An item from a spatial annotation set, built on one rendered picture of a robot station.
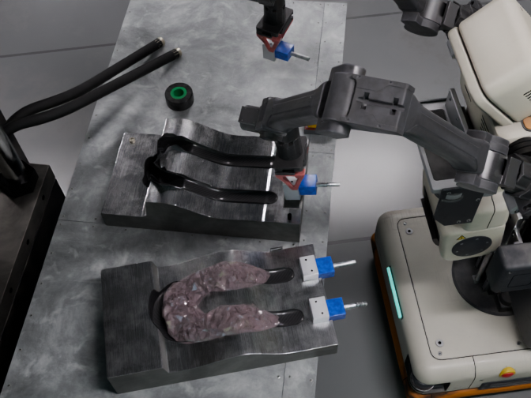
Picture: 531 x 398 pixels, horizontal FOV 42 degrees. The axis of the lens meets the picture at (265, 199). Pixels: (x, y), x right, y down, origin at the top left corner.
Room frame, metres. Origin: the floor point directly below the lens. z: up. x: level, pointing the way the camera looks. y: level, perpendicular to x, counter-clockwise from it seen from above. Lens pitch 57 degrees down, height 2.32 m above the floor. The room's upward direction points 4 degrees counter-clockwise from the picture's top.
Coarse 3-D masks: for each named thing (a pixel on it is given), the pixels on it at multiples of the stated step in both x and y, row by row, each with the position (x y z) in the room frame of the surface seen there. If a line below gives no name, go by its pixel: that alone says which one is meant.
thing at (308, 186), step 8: (288, 176) 0.93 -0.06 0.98; (304, 176) 0.94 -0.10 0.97; (312, 176) 0.93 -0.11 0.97; (304, 184) 0.91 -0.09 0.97; (312, 184) 0.91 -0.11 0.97; (320, 184) 0.91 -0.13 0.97; (328, 184) 0.91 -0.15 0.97; (336, 184) 0.91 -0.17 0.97; (288, 192) 0.90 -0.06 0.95; (296, 192) 0.90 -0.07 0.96; (304, 192) 0.90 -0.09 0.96; (312, 192) 0.90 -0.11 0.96
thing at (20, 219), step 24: (48, 168) 1.14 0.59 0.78; (0, 192) 1.07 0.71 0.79; (48, 192) 1.10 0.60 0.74; (0, 216) 0.99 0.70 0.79; (24, 216) 0.99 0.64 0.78; (0, 240) 0.92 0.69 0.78; (24, 240) 0.92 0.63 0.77; (0, 264) 0.85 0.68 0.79; (24, 264) 0.88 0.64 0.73; (0, 288) 0.78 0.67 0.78; (0, 312) 0.72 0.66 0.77
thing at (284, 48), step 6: (270, 42) 1.40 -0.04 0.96; (282, 42) 1.41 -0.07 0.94; (264, 48) 1.39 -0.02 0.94; (276, 48) 1.39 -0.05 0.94; (282, 48) 1.38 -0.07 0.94; (288, 48) 1.38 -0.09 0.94; (264, 54) 1.39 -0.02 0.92; (270, 54) 1.38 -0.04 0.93; (276, 54) 1.38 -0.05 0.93; (282, 54) 1.37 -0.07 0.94; (288, 54) 1.36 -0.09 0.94; (294, 54) 1.37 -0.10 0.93; (300, 54) 1.36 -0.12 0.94; (270, 60) 1.38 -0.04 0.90; (306, 60) 1.35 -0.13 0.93
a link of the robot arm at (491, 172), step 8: (488, 152) 0.75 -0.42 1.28; (496, 152) 0.75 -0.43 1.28; (488, 160) 0.73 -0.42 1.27; (496, 160) 0.74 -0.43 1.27; (504, 160) 0.74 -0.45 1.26; (512, 160) 0.74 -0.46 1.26; (520, 160) 0.74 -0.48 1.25; (488, 168) 0.72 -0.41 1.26; (496, 168) 0.72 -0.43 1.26; (504, 168) 0.75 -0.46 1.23; (512, 168) 0.73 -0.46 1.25; (480, 176) 0.71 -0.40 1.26; (488, 176) 0.71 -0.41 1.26; (496, 176) 0.71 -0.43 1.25; (504, 176) 0.71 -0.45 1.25; (512, 176) 0.72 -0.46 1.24; (504, 184) 0.70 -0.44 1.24; (512, 184) 0.71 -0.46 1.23
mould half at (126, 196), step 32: (192, 128) 1.14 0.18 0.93; (128, 160) 1.09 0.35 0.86; (160, 160) 1.03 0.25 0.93; (192, 160) 1.04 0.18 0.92; (128, 192) 0.99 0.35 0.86; (160, 192) 0.94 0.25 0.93; (128, 224) 0.93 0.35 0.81; (160, 224) 0.91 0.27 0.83; (192, 224) 0.90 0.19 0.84; (224, 224) 0.88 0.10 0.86; (256, 224) 0.87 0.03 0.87; (288, 224) 0.86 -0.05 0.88
